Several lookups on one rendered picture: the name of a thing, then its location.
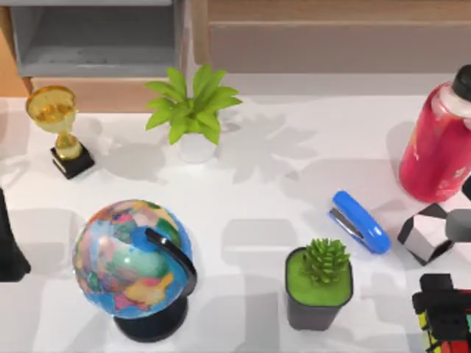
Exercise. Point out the leafy plant in white pot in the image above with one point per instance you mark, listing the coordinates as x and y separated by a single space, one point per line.
193 110

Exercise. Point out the colourful globe on black stand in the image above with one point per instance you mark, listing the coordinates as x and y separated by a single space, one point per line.
129 257

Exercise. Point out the blue stapler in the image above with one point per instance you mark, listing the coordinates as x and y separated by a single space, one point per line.
364 224

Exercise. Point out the spiky plant in black pot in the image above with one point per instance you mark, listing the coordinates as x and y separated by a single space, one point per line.
316 290

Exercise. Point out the wooden stand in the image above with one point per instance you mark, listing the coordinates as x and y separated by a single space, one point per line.
110 93

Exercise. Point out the brown drawer front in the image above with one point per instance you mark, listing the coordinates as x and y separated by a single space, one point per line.
331 48

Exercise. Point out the wooden cupboard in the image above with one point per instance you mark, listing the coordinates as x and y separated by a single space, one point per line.
331 11

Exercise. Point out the gold trophy with black base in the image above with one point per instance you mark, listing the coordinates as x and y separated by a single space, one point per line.
51 110

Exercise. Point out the black and white polyhedron box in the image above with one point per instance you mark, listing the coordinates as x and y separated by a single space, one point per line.
423 235

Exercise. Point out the grey cabinet with dark inside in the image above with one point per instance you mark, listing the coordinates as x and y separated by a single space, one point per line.
99 33

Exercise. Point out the red bottle with black cap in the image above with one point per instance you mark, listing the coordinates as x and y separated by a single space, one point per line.
434 147

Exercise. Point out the black multicoloured puzzle cube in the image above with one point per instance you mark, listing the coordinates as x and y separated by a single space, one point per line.
445 316

